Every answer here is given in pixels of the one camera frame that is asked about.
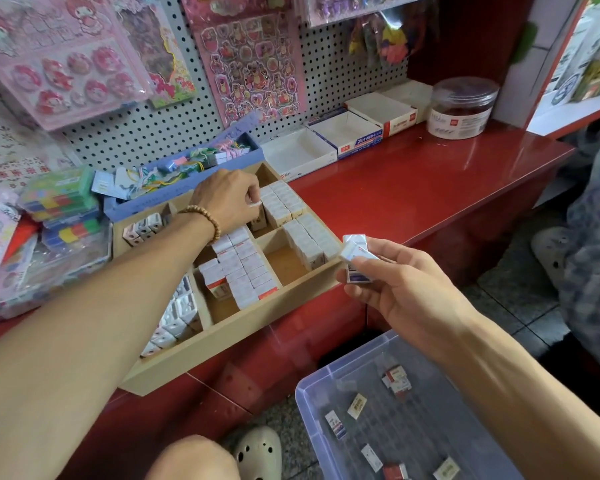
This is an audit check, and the person's left leg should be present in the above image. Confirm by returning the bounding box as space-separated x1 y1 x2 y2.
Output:
145 435 241 480

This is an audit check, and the blue box of trinkets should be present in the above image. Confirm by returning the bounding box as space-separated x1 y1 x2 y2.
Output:
90 113 266 224

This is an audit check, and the handful of boxed erasers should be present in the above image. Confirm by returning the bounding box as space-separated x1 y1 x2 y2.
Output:
340 233 379 286

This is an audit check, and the beaded wooden bracelet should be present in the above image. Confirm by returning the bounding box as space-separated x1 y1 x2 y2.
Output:
178 205 223 246

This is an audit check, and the green edged sticker pack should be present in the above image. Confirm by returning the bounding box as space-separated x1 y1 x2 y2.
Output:
105 0 199 108

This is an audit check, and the white side shelf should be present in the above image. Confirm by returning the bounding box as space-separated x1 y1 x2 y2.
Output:
495 0 600 139

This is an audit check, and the red patterned sticker sheet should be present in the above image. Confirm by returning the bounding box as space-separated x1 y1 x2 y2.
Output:
0 89 81 196

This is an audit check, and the white tray box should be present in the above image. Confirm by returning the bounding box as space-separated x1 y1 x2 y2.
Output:
262 127 339 183
308 109 385 161
345 79 434 139

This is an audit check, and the small white eraser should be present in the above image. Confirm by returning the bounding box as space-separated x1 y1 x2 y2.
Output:
360 443 385 474

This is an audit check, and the person's left hand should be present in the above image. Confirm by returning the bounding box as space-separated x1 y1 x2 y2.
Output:
190 169 263 236

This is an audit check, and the blue white eraser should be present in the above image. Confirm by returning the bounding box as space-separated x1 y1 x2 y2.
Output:
324 409 348 441

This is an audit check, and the red display counter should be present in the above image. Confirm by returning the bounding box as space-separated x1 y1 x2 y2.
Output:
0 119 576 480

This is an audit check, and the person's right forearm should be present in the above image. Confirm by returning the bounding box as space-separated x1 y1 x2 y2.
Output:
435 313 600 480

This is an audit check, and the white pegboard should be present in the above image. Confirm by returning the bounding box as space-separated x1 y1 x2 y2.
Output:
0 0 421 191

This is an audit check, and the wooden compartment tray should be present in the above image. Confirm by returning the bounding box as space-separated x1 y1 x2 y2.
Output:
113 161 356 398

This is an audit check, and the person's right hand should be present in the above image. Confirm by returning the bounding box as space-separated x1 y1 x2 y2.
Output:
335 237 479 361

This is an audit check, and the person's left cream clog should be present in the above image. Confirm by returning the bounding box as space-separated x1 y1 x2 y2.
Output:
232 427 284 480

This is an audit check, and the round clear plastic jar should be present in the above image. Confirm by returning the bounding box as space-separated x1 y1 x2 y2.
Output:
426 77 500 142

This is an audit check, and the person's left forearm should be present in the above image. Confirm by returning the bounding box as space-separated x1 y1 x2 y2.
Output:
0 217 221 480

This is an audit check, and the clear bag of colourful toys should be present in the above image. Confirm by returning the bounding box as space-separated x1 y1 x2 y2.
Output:
348 9 426 68

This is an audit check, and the clear plastic storage bin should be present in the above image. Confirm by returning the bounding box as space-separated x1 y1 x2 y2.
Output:
294 329 526 480

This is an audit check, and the stack of colourful packs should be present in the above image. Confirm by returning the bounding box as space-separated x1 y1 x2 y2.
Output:
18 167 109 254

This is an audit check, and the pink sticker pack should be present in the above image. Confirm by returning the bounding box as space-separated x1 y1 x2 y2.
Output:
183 0 309 128
0 0 153 133

